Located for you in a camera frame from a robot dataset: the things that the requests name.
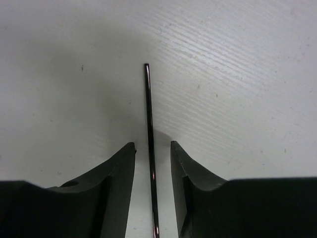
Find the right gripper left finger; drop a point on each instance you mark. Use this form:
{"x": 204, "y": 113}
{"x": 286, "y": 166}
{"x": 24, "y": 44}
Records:
{"x": 93, "y": 205}

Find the black chopstick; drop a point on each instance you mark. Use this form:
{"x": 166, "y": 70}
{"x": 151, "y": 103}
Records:
{"x": 151, "y": 149}

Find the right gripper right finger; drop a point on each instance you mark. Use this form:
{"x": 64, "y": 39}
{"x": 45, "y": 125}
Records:
{"x": 208, "y": 206}

